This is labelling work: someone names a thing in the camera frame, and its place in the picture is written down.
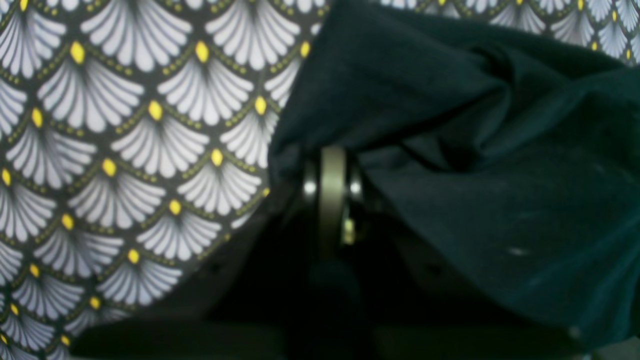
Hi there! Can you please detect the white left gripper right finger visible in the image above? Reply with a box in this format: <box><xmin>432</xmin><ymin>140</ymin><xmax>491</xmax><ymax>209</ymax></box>
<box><xmin>320</xmin><ymin>146</ymin><xmax>585</xmax><ymax>360</ymax></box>

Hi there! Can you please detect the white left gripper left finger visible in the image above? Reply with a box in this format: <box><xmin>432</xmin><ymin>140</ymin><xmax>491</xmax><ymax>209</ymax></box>
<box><xmin>71</xmin><ymin>162</ymin><xmax>319</xmax><ymax>360</ymax></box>

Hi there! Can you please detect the black T-shirt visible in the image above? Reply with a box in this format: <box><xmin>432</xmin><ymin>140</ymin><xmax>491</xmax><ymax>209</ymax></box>
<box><xmin>269</xmin><ymin>0</ymin><xmax>640</xmax><ymax>348</ymax></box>

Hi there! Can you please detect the patterned fan-print tablecloth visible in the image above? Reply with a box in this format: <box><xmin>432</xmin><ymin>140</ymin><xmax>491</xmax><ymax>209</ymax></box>
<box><xmin>1</xmin><ymin>0</ymin><xmax>639</xmax><ymax>360</ymax></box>

